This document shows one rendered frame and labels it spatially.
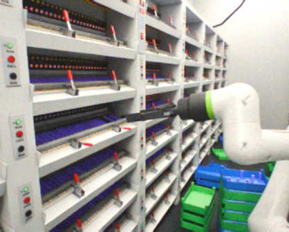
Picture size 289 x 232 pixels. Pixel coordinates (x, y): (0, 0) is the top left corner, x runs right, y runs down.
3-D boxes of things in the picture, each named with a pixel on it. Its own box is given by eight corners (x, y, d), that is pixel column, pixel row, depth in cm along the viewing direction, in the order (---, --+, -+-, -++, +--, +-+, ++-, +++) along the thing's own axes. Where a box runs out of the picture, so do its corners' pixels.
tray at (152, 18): (179, 39, 169) (185, 20, 165) (143, 22, 116) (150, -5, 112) (157, 32, 177) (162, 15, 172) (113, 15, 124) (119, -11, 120)
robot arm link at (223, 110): (257, 85, 67) (255, 74, 57) (263, 125, 64) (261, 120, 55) (211, 93, 74) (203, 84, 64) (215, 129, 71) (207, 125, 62)
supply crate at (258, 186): (262, 179, 160) (263, 168, 159) (271, 192, 141) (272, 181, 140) (220, 175, 167) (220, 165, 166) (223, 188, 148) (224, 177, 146)
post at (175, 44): (179, 199, 203) (186, 1, 171) (176, 205, 195) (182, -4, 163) (160, 195, 212) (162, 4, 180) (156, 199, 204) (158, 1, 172)
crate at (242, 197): (260, 188, 162) (262, 179, 160) (269, 204, 143) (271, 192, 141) (219, 184, 168) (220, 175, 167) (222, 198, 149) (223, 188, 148)
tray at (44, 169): (135, 133, 119) (140, 117, 116) (36, 179, 67) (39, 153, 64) (106, 119, 127) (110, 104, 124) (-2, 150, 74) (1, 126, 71)
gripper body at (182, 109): (189, 121, 67) (163, 124, 72) (196, 117, 75) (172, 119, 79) (186, 97, 67) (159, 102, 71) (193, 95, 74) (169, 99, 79)
